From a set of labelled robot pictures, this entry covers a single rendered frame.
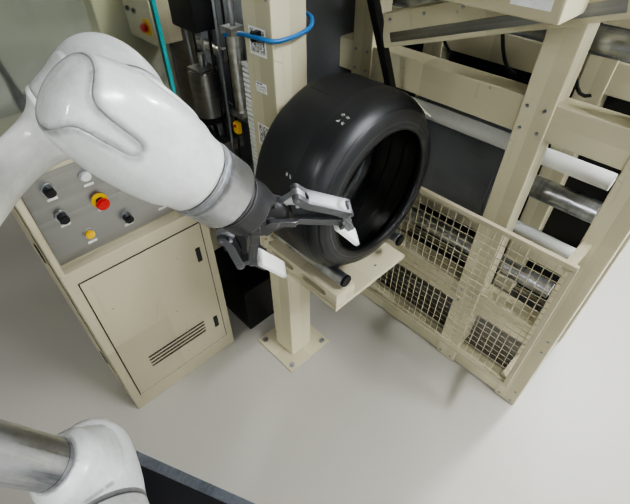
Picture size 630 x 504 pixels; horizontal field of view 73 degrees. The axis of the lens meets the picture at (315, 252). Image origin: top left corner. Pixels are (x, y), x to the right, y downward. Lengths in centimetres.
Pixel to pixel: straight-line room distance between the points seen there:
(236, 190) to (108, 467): 74
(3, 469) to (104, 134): 70
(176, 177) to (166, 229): 125
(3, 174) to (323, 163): 70
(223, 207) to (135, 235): 119
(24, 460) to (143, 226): 94
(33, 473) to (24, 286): 217
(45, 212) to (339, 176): 90
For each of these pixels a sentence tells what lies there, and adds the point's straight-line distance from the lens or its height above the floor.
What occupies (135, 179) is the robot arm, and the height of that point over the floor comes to 169.
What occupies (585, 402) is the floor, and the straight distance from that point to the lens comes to 249.
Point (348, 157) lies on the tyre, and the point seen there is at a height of 135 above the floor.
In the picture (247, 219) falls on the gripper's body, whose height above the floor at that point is 159.
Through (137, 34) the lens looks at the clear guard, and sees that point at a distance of 143.
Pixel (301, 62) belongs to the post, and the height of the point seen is 144.
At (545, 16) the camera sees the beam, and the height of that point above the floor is 165.
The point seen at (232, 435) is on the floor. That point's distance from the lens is 211.
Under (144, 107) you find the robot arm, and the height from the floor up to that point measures 175.
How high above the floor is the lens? 191
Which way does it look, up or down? 44 degrees down
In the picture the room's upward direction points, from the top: straight up
